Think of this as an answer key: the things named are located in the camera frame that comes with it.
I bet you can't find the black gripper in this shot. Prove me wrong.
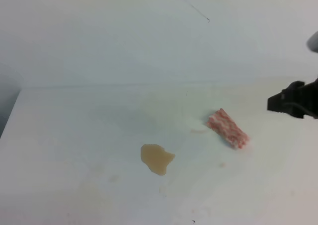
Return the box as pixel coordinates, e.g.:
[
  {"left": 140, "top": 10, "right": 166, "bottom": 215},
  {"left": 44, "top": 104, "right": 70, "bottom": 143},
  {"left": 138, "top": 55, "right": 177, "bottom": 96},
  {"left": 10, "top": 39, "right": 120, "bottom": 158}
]
[{"left": 267, "top": 80, "right": 318, "bottom": 119}]

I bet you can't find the pink striped rag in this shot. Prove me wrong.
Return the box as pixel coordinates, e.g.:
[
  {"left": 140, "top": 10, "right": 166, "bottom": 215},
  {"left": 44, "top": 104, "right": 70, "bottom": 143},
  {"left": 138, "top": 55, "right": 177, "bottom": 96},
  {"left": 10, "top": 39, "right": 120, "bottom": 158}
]
[{"left": 206, "top": 108, "right": 249, "bottom": 149}]

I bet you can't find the brown coffee stain puddle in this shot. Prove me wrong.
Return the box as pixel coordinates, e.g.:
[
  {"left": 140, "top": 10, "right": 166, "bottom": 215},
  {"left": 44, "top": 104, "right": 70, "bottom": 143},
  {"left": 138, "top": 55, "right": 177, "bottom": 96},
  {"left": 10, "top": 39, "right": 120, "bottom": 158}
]
[{"left": 141, "top": 144, "right": 175, "bottom": 176}]

